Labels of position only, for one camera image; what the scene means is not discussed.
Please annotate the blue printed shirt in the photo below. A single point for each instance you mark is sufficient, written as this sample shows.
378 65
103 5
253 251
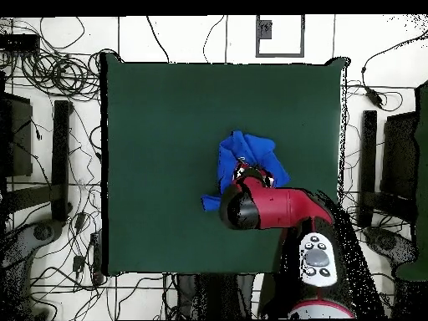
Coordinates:
257 147

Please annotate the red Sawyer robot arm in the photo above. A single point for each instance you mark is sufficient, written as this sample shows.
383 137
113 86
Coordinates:
284 207

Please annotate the black flat box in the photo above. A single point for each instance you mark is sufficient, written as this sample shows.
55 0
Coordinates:
18 42

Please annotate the dark green table cloth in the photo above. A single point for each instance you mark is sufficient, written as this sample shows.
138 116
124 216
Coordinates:
150 100

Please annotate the dark grey square tag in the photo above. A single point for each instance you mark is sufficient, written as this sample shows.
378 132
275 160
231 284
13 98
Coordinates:
265 29

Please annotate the black power adapter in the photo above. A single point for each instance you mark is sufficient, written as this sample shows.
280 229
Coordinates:
373 97

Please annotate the dark box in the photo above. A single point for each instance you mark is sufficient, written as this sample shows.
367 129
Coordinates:
18 140
399 157

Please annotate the grey chair base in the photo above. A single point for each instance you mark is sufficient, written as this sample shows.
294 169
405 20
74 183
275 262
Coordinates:
384 241
43 231

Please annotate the black power strip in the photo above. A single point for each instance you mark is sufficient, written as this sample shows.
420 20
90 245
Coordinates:
97 254

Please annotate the green hanging cloth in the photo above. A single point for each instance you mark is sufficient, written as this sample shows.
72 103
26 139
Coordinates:
423 167

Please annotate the small black adapter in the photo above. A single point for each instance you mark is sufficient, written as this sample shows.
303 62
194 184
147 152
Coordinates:
78 263

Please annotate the grey square floor frame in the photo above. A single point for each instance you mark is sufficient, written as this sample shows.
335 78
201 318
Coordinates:
280 54

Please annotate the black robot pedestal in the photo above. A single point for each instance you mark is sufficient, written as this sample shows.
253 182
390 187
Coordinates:
214 294

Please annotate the black frame leg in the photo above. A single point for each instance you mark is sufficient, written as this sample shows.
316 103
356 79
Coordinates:
61 150
367 160

